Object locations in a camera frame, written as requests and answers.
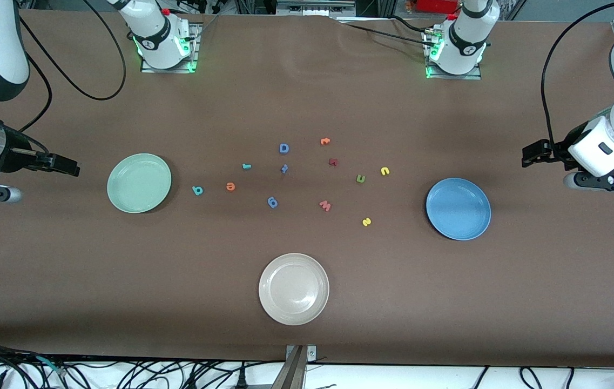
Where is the pale green plate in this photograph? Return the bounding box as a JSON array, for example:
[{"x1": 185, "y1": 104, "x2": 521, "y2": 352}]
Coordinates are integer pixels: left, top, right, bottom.
[{"x1": 106, "y1": 153, "x2": 172, "y2": 214}]

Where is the blue plate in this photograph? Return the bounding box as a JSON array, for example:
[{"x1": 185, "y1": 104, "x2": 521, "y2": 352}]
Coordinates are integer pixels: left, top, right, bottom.
[{"x1": 426, "y1": 177, "x2": 492, "y2": 241}]

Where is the brown table cover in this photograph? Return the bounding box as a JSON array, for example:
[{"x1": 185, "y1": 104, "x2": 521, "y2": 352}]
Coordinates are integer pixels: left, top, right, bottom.
[{"x1": 0, "y1": 10, "x2": 614, "y2": 369}]

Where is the beige plate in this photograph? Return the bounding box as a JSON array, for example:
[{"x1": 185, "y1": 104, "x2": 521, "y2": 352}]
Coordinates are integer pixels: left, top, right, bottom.
[{"x1": 258, "y1": 253, "x2": 330, "y2": 326}]

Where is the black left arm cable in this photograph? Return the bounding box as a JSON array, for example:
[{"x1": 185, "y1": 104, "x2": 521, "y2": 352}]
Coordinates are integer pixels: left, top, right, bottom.
[{"x1": 539, "y1": 0, "x2": 614, "y2": 155}]

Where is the teal floor cable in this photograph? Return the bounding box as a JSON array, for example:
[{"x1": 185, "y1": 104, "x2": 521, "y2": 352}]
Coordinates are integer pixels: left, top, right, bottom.
[{"x1": 36, "y1": 356, "x2": 68, "y2": 377}]

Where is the black table cable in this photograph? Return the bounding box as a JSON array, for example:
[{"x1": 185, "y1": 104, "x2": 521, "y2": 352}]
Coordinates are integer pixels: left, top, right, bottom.
[{"x1": 337, "y1": 15, "x2": 440, "y2": 48}]

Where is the grey metal frame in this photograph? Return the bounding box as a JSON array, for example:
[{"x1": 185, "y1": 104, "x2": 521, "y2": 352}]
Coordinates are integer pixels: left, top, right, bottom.
[{"x1": 276, "y1": 0, "x2": 357, "y2": 17}]

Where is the aluminium profile post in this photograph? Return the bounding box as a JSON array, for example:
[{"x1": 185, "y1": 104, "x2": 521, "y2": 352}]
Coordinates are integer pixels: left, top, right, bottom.
[{"x1": 271, "y1": 344, "x2": 318, "y2": 389}]

